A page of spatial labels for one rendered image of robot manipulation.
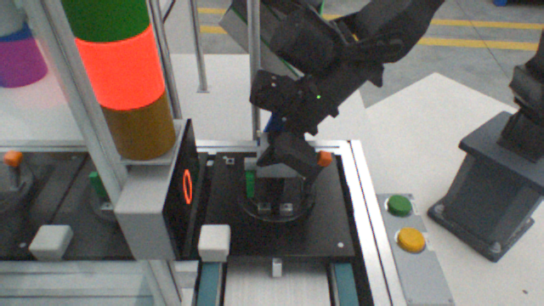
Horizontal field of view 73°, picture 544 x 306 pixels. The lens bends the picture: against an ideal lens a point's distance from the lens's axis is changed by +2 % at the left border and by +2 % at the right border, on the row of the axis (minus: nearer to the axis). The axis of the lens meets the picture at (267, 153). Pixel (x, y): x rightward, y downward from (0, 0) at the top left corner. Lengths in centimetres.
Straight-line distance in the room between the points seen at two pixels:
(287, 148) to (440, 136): 65
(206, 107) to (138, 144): 77
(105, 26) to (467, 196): 66
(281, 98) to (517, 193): 42
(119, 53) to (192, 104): 83
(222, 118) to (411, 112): 53
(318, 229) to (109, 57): 45
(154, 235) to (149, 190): 4
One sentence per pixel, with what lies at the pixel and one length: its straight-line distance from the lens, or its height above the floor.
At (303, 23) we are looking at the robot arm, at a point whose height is 129.
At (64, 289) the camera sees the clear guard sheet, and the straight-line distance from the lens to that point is 29.
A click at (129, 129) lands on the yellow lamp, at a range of 29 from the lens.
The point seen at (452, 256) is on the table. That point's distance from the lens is 79.
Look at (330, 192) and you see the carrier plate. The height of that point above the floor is 97.
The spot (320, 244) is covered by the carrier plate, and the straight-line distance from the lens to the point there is 60.
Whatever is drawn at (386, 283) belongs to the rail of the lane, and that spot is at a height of 95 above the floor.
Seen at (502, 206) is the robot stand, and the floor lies 98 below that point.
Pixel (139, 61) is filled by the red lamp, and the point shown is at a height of 134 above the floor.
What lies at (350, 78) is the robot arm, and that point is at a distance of 47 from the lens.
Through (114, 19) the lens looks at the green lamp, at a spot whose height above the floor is 137.
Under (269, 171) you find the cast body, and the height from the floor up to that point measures 106.
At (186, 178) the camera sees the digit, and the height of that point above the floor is 121.
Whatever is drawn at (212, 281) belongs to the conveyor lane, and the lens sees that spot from 59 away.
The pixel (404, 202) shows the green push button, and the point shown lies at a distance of 68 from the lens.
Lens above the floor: 146
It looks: 42 degrees down
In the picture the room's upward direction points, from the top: straight up
